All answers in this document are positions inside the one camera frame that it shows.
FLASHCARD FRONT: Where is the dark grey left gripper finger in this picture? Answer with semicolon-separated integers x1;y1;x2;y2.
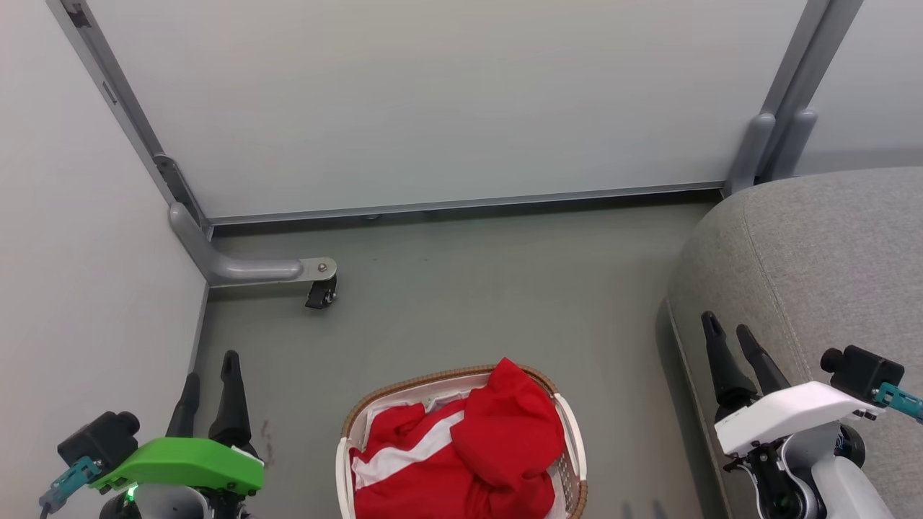
166;372;202;439
208;350;254;448

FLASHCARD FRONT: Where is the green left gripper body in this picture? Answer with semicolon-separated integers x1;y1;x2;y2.
90;437;266;499

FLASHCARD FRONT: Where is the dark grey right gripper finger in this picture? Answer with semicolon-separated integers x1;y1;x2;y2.
736;324;792;398
702;311;759;423

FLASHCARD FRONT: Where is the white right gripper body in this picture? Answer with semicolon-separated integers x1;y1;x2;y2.
714;381;886;457

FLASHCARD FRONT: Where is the red and white garment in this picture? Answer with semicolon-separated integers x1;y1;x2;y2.
350;357;568;519

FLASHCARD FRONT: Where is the grey fabric sofa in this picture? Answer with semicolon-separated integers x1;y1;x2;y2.
665;167;923;519

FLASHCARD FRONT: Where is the white basket liner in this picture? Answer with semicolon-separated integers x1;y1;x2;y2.
335;371;588;519

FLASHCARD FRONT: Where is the grey partition foot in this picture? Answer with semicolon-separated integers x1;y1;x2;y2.
169;203;338;290

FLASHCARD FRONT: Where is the black caster wheel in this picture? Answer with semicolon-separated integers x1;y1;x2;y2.
304;277;338;311

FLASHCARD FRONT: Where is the wicker laundry basket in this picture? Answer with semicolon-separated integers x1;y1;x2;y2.
335;364;589;519

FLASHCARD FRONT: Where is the teal right camera cable plug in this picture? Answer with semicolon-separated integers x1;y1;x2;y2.
872;382;923;425

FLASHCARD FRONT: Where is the teal camera cable plug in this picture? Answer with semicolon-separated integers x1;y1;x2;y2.
872;382;923;425
39;456;102;515

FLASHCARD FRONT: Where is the teal left camera cable plug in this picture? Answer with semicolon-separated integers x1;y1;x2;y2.
39;456;102;515

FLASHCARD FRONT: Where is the grey rounded post foot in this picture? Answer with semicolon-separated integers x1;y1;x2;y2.
723;112;777;197
769;108;820;181

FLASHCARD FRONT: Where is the grey partition bottom rail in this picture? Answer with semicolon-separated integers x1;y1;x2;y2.
206;180;726;226

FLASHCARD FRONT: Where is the grey partition double post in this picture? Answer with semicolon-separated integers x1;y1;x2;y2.
754;0;864;181

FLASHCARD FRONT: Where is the grey partition corner post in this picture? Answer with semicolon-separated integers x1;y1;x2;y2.
46;0;214;239

